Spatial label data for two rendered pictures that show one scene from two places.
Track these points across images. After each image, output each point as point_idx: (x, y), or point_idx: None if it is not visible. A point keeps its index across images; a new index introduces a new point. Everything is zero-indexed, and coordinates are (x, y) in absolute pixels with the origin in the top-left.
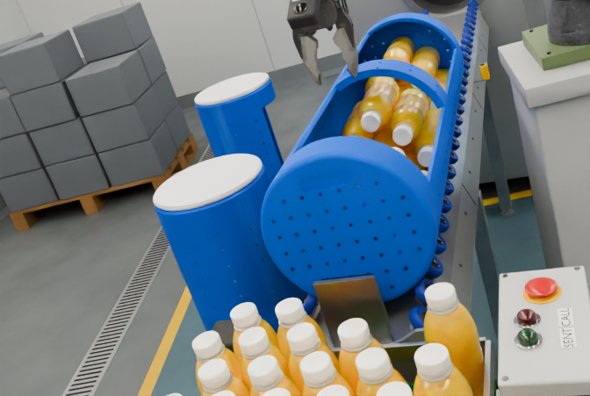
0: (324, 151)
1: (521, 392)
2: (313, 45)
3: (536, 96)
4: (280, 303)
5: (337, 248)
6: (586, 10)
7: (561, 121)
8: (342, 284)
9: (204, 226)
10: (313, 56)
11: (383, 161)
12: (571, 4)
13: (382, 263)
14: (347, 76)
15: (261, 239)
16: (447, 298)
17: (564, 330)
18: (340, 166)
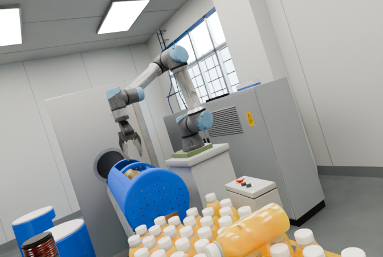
0: (149, 170)
1: (258, 194)
2: (127, 146)
3: (191, 162)
4: (155, 219)
5: (156, 210)
6: (194, 139)
7: (198, 171)
8: (166, 217)
9: (63, 249)
10: (127, 150)
11: (169, 170)
12: (190, 138)
13: (172, 212)
14: (125, 168)
15: (88, 252)
16: (214, 195)
17: (255, 182)
18: (155, 174)
